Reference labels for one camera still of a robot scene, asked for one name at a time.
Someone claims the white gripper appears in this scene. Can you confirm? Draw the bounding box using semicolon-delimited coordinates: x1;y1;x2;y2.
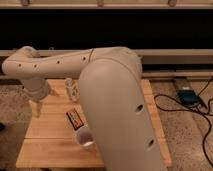
21;78;51;118

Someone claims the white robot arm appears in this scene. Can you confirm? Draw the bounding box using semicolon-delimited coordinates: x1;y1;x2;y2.
2;46;167;171

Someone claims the wooden table board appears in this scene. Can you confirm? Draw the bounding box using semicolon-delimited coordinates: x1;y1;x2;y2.
15;78;173;169

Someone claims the orange black snack bar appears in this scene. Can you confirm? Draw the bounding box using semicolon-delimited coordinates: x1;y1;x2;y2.
66;108;84;130

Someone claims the white paper cup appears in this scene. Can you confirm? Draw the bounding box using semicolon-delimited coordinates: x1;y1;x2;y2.
75;125;94;149

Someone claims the blue power adapter box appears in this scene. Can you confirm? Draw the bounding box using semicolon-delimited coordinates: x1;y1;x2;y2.
178;89;199;105

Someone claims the black cable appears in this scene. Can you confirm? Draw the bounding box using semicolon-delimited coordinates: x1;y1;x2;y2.
153;78;213;168

